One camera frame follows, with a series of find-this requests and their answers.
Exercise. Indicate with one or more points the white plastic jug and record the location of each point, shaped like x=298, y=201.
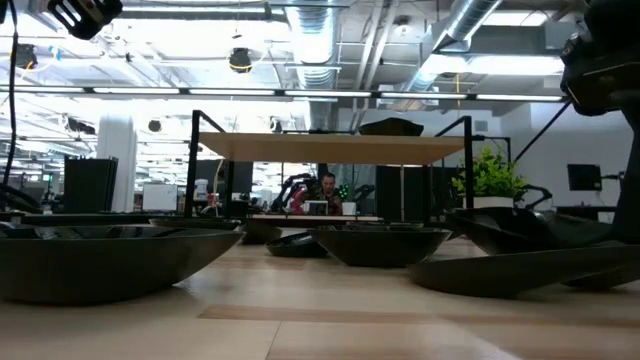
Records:
x=201, y=190

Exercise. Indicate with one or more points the black lab desk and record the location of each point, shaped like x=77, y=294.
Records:
x=585, y=210

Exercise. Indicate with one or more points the light wooden lab table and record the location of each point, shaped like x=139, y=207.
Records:
x=280, y=218

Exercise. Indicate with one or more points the green plant in white pot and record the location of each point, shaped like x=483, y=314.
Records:
x=492, y=175

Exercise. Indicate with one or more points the black square mini plate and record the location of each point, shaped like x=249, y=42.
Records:
x=391, y=122
x=391, y=131

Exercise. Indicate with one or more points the black cabinet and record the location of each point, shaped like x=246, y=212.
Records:
x=90, y=185

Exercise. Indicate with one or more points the black lab robot arm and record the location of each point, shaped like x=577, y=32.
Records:
x=287, y=187
x=542, y=192
x=365, y=191

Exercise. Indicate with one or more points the black partition panel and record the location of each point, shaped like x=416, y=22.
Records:
x=430, y=185

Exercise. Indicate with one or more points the black display panel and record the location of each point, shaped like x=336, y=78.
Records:
x=242, y=175

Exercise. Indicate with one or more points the silver ribbed air duct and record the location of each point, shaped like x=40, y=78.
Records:
x=315, y=45

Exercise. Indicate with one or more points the white board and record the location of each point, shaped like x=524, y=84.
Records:
x=160, y=196

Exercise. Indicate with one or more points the long white light strip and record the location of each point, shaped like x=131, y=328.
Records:
x=327, y=93
x=42, y=89
x=425, y=95
x=520, y=97
x=232, y=91
x=135, y=90

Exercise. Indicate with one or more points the white building column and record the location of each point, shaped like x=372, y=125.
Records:
x=117, y=165

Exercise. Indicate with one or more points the wooden shelf with black legs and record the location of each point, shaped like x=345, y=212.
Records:
x=330, y=148

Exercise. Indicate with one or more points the person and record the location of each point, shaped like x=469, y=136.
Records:
x=327, y=187

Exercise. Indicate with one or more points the thin black metal stand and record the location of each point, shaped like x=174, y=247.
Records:
x=492, y=137

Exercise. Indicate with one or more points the black monitor screen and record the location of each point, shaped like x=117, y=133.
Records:
x=584, y=177

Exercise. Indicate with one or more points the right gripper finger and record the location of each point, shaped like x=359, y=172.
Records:
x=630, y=175

